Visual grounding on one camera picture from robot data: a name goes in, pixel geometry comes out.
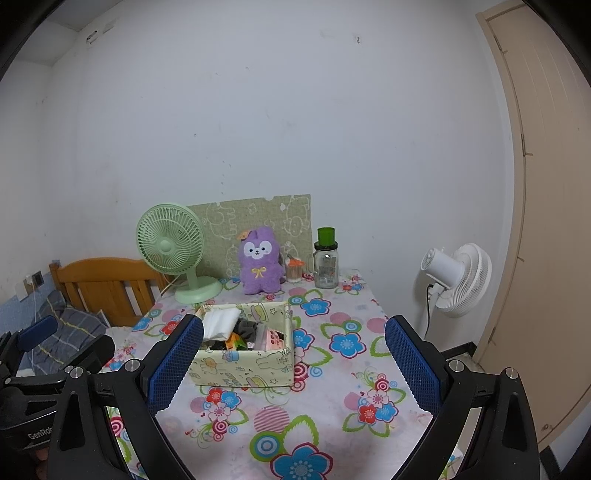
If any grey soft cloth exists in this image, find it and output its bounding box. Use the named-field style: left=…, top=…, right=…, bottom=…
left=233, top=318, right=266, bottom=347

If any white fan cable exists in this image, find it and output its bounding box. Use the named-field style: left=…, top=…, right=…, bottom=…
left=159, top=272, right=185, bottom=296

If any green desk fan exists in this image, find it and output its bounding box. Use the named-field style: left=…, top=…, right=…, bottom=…
left=136, top=203, right=223, bottom=304

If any beige door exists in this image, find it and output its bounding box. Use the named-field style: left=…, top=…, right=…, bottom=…
left=475, top=0, right=591, bottom=462

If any pink soft item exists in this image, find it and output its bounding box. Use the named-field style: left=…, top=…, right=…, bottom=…
left=254, top=324, right=286, bottom=352

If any cartoon printed storage box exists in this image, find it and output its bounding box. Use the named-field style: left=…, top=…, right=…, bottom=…
left=189, top=301, right=295, bottom=387

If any grey plaid bedding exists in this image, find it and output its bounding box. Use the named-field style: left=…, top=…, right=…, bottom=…
left=0, top=291, right=109, bottom=379

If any green cartoon printed board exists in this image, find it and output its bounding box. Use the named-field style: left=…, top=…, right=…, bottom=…
left=187, top=194, right=311, bottom=280

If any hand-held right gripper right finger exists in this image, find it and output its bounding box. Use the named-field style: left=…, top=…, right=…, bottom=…
left=385, top=315, right=541, bottom=480

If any purple plush toy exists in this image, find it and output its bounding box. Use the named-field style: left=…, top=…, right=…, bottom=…
left=237, top=225, right=286, bottom=296

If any floral tablecloth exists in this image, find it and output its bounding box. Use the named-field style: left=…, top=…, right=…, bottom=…
left=99, top=270, right=462, bottom=480

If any white standing fan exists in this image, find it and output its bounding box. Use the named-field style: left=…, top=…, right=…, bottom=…
left=420, top=243, right=492, bottom=319

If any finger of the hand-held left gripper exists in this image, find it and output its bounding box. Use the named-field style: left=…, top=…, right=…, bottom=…
left=28, top=335, right=116, bottom=378
left=0, top=315, right=59, bottom=377

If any white cloth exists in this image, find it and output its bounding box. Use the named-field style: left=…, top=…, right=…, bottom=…
left=202, top=307, right=242, bottom=341

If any glass jar mug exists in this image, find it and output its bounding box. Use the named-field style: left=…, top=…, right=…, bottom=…
left=314, top=240, right=340, bottom=290

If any black fan cable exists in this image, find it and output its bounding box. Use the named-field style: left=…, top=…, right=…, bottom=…
left=421, top=285, right=438, bottom=339

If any wooden bed headboard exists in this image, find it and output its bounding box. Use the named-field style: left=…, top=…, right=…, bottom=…
left=48, top=257, right=169, bottom=328

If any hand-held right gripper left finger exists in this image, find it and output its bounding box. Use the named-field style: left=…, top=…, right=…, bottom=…
left=46, top=314, right=204, bottom=480

